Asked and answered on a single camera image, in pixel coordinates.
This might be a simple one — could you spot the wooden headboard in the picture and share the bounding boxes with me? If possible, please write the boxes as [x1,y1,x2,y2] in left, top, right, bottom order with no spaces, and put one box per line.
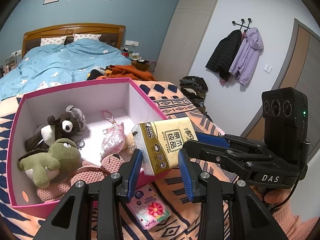
[22,24,126,58]

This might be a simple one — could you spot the wooden nightstand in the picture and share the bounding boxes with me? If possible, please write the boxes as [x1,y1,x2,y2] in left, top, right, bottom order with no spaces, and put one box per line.
[131,59,158,75]

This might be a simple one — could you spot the person's right forearm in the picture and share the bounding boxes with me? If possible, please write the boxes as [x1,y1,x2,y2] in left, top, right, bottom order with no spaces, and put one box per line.
[271,200,318,240]

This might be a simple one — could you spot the dark clothes pile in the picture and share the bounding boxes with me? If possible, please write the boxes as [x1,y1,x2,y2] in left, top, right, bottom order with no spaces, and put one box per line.
[179,76,209,114]

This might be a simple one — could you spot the wooden door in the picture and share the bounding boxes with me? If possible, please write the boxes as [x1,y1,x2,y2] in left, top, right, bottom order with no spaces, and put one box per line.
[240,17,320,160]

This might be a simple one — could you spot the beige wardrobe door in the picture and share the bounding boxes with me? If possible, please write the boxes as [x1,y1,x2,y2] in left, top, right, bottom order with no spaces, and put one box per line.
[154,0,223,82]

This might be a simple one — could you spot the pink cardboard box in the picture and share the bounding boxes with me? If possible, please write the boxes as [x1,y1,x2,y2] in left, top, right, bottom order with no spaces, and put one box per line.
[6,77,173,218]

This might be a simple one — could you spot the orange garment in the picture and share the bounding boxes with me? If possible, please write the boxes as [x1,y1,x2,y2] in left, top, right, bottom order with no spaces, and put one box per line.
[104,64,157,82]

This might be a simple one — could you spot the black jacket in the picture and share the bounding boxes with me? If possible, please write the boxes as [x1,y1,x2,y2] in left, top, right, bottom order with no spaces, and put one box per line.
[205,29,243,82]

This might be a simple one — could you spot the cluttered side shelf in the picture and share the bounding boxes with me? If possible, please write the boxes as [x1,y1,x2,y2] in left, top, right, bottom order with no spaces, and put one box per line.
[0,51,22,78]

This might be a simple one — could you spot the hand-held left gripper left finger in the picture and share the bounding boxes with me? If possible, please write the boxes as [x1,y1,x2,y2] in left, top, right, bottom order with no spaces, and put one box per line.
[32,149,143,240]

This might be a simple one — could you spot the spotted white pillow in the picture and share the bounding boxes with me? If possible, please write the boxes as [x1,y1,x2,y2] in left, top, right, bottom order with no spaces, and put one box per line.
[72,33,102,42]
[40,35,67,47]

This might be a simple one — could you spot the blue duvet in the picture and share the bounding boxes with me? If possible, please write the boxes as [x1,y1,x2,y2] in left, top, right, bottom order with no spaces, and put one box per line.
[0,39,132,100]

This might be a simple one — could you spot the black cable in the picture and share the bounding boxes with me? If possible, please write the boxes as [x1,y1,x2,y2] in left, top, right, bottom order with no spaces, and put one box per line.
[269,186,299,209]

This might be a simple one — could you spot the black coat hook rack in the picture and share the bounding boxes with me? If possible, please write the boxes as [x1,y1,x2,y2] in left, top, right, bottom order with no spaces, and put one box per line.
[231,17,252,33]

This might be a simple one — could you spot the dark garment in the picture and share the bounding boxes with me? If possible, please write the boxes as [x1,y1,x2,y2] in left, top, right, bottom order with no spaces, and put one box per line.
[86,66,107,81]

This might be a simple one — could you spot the beige teddy bear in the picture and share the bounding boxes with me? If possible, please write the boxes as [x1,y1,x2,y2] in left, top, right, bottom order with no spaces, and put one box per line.
[124,132,137,155]

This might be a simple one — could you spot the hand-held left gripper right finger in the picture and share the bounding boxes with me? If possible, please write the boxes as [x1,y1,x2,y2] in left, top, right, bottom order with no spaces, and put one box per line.
[177,149,287,240]

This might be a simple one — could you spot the pink brocade pouch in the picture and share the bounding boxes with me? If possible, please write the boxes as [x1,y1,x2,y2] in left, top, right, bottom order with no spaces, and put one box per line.
[100,109,125,162]

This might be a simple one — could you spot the floral tissue pack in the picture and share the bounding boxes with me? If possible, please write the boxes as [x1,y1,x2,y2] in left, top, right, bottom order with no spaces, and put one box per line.
[125,184,172,230]

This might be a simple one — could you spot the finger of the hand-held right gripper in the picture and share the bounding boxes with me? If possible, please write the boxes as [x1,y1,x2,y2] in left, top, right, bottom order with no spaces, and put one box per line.
[182,139,273,172]
[194,132,267,155]

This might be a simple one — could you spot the yellow tissue pack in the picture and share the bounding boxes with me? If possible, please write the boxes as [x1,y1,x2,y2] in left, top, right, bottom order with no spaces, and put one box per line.
[131,117,199,176]

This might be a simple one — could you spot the brown plush bear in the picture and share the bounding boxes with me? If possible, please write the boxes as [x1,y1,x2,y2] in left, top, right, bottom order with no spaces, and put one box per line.
[24,105,87,153]

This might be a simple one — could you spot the green plush toy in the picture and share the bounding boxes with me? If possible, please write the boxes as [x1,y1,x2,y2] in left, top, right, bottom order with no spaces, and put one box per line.
[17,138,82,188]

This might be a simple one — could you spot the purple jacket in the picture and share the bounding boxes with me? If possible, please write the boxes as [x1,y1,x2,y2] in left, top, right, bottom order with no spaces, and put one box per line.
[229,27,264,86]

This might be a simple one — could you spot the person's right hand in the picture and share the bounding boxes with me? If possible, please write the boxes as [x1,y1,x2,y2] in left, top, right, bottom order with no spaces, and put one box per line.
[261,186,292,205]

